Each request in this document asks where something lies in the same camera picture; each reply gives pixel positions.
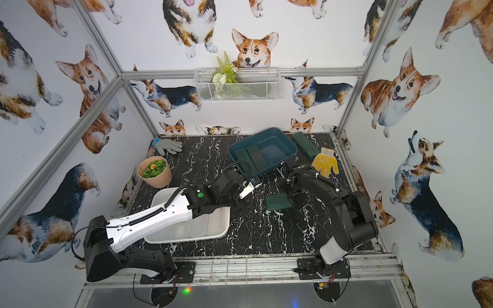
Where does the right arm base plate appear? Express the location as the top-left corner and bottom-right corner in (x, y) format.
(293, 256), (351, 280)

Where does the white plastic storage box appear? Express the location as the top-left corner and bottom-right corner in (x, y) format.
(144, 207), (231, 244)

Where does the yellow work glove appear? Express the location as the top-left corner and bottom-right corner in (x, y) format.
(311, 148), (340, 178)

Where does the artificial fern plant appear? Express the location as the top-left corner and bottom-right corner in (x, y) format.
(212, 52), (241, 100)

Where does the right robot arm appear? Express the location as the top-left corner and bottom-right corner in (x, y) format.
(281, 162), (379, 266)

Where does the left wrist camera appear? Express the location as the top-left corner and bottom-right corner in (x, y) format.
(239, 182), (255, 199)

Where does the dark green pencil case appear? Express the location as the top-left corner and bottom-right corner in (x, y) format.
(246, 144), (269, 173)

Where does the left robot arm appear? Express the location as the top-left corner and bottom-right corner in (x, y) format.
(83, 170), (254, 283)

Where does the black corrugated left cable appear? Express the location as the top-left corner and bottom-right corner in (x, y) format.
(221, 160), (253, 182)

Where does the white wire wall basket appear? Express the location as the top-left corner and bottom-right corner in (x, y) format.
(194, 68), (281, 102)

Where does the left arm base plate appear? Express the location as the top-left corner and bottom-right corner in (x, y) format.
(140, 262), (196, 285)

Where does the beige pot with green plant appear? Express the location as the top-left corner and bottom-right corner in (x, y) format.
(137, 156), (172, 189)

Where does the teal plastic storage box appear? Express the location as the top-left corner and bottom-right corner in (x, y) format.
(229, 127), (297, 177)

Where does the grey work glove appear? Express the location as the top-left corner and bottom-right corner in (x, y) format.
(151, 137), (183, 157)

